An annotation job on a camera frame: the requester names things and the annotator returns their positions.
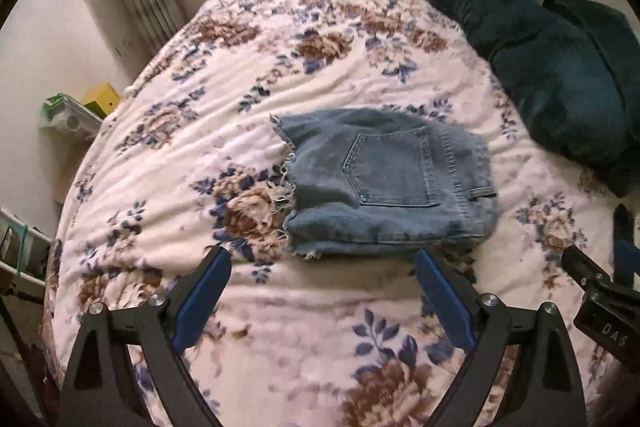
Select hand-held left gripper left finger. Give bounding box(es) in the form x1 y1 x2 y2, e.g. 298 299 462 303
56 245 233 427

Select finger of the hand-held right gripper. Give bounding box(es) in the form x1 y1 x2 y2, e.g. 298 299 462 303
561 245 613 295
612 203 637 288

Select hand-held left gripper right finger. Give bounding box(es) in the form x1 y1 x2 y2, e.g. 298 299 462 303
416 248 588 427

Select blue denim short pants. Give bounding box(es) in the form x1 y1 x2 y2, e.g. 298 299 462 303
270 107 498 260

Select floral blanket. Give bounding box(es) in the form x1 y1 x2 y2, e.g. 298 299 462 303
42 0 636 427

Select shelf rack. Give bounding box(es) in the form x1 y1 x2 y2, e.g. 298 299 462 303
0 206 53 293

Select dark green pillow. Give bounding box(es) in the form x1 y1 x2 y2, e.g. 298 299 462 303
429 0 631 198
542 0 640 128

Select clear plastic storage box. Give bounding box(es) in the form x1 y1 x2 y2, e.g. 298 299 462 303
40 93 105 142

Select yellow box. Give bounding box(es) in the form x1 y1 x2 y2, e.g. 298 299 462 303
81 82 122 120

